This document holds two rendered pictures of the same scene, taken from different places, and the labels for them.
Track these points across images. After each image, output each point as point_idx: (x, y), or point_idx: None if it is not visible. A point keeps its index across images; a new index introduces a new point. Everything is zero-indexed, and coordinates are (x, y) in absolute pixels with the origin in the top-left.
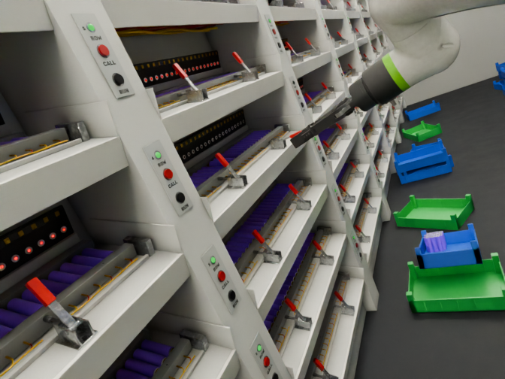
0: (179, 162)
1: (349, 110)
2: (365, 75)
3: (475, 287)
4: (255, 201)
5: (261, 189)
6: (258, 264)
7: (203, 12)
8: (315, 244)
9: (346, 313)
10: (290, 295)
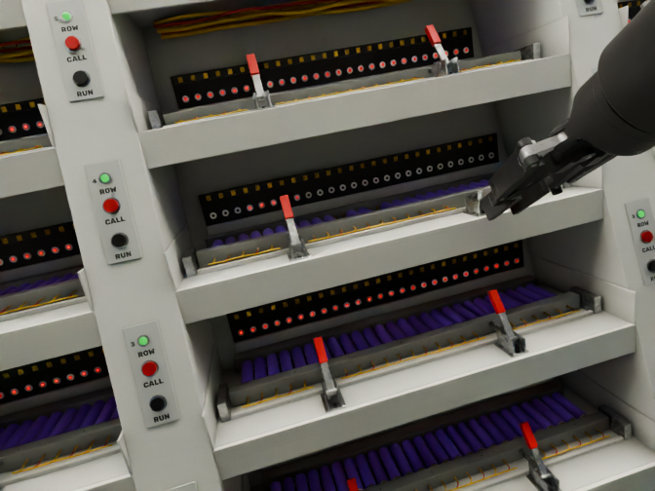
0: (146, 194)
1: (558, 148)
2: (610, 42)
3: None
4: (448, 299)
5: (345, 274)
6: (307, 392)
7: None
8: (522, 430)
9: None
10: (401, 481)
